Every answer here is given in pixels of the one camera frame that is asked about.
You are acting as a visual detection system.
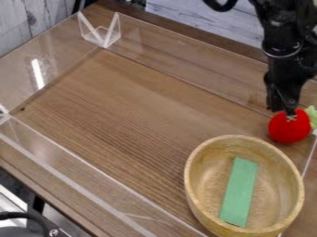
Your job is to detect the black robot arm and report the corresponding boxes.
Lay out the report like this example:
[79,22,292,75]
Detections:
[249,0,317,119]

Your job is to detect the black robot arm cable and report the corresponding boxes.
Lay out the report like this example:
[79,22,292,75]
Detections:
[202,0,241,13]

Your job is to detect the green rectangular block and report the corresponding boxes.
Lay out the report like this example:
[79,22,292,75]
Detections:
[219,157,258,228]

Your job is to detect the clear acrylic corner bracket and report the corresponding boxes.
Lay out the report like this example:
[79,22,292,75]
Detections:
[76,12,122,48]

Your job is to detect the red plush strawberry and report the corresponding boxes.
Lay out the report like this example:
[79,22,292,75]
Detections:
[268,106,317,143]

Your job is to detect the wooden bowl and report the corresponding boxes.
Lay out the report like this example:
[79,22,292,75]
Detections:
[183,135,305,237]

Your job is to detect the black metal table frame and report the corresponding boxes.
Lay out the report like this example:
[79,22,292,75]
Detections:
[0,168,84,237]

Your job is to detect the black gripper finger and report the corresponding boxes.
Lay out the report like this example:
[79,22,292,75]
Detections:
[278,91,298,121]
[266,83,285,112]

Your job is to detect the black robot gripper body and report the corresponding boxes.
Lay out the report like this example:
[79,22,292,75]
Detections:
[262,45,317,103]

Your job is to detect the clear acrylic tray enclosure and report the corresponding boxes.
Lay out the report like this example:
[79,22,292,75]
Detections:
[0,6,317,237]

